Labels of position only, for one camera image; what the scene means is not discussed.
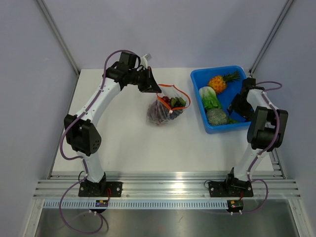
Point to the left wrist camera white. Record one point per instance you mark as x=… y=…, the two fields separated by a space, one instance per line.
x=145 y=59

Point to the clear zip bag orange zipper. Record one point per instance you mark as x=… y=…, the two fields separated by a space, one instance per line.
x=167 y=105

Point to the dark purple grape bunch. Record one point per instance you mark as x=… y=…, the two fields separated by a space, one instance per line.
x=158 y=113

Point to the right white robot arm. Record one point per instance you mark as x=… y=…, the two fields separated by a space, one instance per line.
x=266 y=132

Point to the blue black grape bunch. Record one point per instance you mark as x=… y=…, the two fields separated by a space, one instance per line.
x=176 y=104

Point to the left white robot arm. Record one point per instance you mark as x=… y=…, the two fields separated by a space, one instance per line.
x=81 y=129

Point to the orange toy pineapple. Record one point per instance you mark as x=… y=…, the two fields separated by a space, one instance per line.
x=219 y=83

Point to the small green grape bunch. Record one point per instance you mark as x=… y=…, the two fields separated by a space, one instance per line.
x=232 y=121

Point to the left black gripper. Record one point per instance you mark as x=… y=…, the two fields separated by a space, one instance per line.
x=149 y=85

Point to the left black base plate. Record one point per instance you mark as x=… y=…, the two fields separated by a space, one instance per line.
x=111 y=189

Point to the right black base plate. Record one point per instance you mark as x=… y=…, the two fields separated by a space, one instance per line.
x=236 y=189

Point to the green cabbage toy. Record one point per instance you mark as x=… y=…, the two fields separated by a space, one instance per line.
x=209 y=98

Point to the aluminium rail frame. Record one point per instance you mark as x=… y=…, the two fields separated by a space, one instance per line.
x=169 y=185

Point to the green cantaloupe melon toy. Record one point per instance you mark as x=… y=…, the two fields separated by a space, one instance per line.
x=217 y=117

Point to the white slotted cable duct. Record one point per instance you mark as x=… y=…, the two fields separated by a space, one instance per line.
x=137 y=204

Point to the blue plastic bin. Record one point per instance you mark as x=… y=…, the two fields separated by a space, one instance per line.
x=201 y=77

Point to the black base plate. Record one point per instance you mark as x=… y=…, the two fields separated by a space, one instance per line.
x=111 y=189
x=236 y=189

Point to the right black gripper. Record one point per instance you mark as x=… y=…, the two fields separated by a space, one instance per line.
x=233 y=105

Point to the red grape bunch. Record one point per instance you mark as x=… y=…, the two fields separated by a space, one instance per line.
x=166 y=99

